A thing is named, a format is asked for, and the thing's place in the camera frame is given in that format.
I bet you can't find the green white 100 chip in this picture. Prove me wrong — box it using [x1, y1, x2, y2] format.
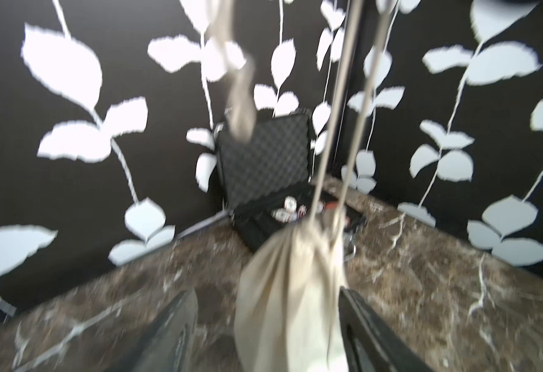
[271, 209, 298, 223]

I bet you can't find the black poker chip case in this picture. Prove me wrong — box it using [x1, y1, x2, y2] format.
[214, 111, 368, 254]

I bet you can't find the cream cloth bag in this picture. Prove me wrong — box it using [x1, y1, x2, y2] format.
[213, 0, 393, 372]

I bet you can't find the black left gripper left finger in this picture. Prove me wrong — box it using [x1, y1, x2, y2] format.
[108, 289, 199, 372]

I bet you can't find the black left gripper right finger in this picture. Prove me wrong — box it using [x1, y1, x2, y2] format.
[339, 287, 432, 372]

